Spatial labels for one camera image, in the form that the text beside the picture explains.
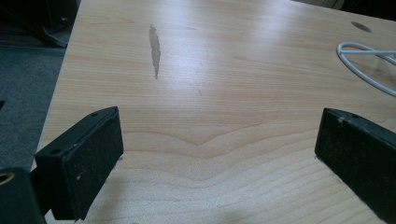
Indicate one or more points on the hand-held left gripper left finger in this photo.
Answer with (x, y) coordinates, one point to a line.
(84, 158)

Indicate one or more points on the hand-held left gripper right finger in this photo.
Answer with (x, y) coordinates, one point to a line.
(361, 155)

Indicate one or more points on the dark round table grommet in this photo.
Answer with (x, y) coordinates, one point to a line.
(361, 26)

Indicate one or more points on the black stand legs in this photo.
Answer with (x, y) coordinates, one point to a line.
(37, 18)

